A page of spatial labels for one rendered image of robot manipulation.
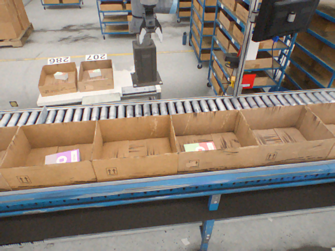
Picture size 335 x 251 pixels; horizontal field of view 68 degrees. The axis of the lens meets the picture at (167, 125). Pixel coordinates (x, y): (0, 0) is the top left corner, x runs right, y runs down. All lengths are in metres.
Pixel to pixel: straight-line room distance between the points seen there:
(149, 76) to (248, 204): 1.29
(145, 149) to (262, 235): 1.23
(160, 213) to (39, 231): 0.64
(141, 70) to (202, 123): 0.91
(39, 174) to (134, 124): 0.52
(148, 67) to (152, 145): 0.92
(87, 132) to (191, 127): 0.58
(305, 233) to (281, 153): 1.11
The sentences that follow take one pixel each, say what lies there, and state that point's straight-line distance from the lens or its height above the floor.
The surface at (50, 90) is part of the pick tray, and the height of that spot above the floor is 0.80.
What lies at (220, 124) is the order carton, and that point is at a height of 0.95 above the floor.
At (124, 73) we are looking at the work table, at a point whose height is 0.75.
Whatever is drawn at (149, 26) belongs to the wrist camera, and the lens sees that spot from 1.32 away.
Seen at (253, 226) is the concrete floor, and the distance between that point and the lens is 2.22.
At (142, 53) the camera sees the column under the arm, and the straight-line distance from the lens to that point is 2.09.
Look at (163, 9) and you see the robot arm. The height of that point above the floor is 1.37.
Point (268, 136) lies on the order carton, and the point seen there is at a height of 0.89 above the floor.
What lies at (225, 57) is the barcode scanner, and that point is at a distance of 1.96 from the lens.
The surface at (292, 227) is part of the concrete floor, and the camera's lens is 2.33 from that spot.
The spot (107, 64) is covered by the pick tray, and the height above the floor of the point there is 0.80.
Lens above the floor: 1.88
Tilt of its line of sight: 40 degrees down
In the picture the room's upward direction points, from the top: straight up
